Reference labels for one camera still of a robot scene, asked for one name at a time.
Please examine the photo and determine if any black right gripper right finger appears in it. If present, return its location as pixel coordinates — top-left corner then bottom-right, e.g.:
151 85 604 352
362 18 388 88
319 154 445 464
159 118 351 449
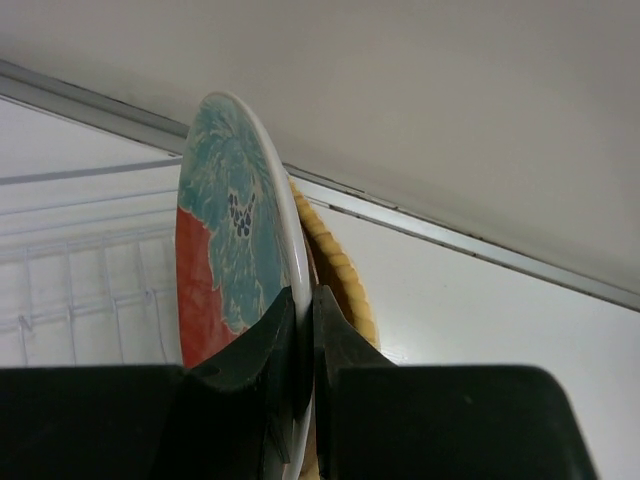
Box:
313 286 597 479

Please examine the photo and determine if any red teal patterned plate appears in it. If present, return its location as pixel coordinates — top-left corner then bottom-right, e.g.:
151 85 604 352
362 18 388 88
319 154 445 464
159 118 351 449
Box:
175 92 312 479

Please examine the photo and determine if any white wire dish rack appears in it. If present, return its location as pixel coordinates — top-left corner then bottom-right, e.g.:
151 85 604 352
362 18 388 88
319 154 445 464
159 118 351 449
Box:
1 159 182 367

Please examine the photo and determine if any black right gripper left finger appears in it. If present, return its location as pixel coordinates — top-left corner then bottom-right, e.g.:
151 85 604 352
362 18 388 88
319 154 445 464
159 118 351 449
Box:
1 289 296 479

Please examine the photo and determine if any orange woven square plate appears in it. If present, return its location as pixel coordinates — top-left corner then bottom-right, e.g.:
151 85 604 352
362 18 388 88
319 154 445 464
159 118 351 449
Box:
289 179 379 480

